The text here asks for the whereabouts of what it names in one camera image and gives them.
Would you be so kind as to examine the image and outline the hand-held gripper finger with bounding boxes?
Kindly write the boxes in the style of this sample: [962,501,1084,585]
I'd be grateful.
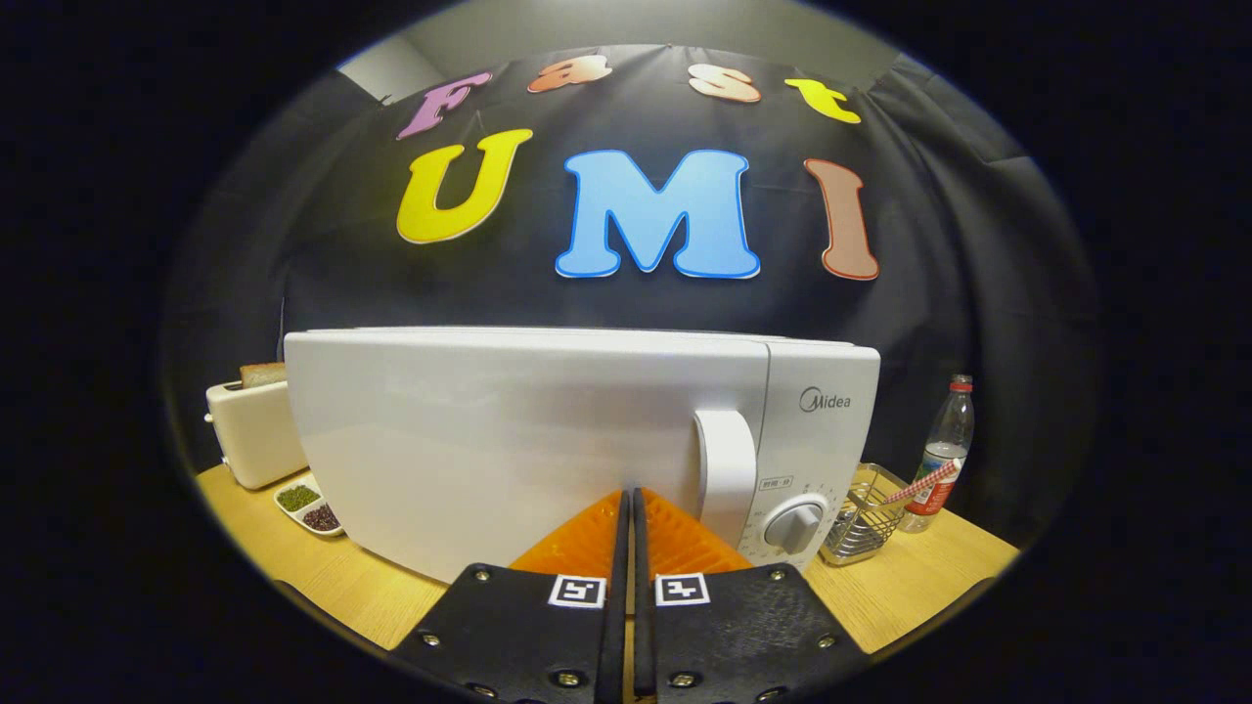
[631,487,872,704]
[391,489,632,704]

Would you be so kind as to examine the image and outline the white microwave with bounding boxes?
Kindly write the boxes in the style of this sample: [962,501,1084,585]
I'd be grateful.
[284,326,881,585]

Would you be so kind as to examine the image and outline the red checkered straw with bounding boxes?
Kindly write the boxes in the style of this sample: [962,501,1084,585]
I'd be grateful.
[880,458,962,506]

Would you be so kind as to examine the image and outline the white divided bean dish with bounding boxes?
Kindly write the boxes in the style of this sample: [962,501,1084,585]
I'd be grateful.
[274,476,346,539]

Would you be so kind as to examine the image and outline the clear plastic water bottle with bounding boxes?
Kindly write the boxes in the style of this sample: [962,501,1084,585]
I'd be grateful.
[900,374,976,534]

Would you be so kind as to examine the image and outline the white toaster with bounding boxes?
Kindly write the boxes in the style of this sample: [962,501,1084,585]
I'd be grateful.
[203,379,309,491]

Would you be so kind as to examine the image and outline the metal wire basket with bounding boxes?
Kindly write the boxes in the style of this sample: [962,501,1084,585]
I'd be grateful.
[820,462,911,567]

